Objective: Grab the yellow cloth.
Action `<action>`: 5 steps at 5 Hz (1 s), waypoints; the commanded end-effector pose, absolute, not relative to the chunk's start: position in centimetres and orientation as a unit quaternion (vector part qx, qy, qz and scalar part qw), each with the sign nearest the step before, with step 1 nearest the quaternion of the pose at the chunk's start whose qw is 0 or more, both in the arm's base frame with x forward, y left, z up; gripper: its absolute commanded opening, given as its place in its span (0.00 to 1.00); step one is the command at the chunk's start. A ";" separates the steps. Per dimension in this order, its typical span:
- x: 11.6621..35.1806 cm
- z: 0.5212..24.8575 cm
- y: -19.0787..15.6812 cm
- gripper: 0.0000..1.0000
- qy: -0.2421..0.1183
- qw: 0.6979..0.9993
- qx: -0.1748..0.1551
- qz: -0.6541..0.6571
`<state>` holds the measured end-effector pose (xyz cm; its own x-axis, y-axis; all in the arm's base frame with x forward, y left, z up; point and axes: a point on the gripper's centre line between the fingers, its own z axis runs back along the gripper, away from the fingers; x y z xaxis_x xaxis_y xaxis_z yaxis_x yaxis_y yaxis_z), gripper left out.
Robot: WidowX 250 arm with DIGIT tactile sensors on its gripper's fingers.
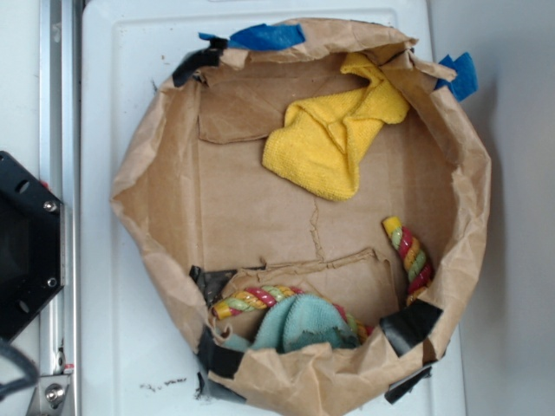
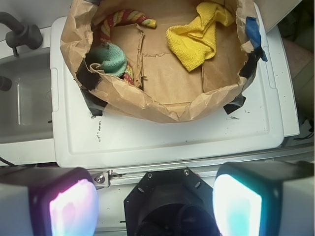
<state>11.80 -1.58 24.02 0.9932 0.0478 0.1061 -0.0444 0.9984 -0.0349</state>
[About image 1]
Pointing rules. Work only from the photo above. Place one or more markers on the yellow microfiber cloth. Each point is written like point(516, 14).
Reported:
point(324, 139)

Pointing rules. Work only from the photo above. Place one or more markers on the teal microfiber cloth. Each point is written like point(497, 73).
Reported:
point(297, 322)

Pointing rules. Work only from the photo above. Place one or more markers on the brown paper bag bin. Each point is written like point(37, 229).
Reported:
point(444, 172)

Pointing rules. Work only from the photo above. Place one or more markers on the blue tape top piece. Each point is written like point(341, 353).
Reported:
point(262, 37)

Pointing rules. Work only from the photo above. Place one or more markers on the blue tape piece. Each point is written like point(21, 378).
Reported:
point(262, 37)
point(466, 82)

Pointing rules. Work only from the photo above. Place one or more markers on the white plastic tray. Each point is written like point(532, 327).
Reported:
point(130, 130)

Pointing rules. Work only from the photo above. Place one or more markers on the blue tape right piece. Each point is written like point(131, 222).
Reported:
point(466, 82)

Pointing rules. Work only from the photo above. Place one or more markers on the multicolour twisted rope toy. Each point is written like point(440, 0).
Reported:
point(419, 270)

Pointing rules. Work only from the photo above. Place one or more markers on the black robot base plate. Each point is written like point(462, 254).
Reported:
point(31, 247)

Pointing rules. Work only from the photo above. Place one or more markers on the aluminium extrusion rail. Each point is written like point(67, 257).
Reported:
point(60, 48)

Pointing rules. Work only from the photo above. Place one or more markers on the metal corner bracket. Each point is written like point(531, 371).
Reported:
point(53, 396)

